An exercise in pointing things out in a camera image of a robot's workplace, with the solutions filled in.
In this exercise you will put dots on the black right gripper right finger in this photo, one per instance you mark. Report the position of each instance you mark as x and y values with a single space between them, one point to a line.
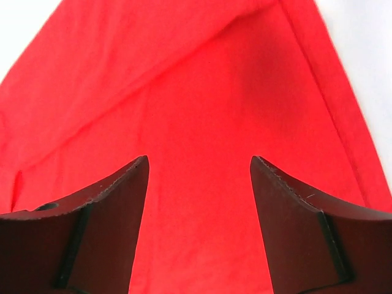
317 243

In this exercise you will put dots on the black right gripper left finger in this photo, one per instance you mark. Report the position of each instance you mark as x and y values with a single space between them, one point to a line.
82 243

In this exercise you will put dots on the red tank top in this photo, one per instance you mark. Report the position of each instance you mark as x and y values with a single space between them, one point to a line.
200 87

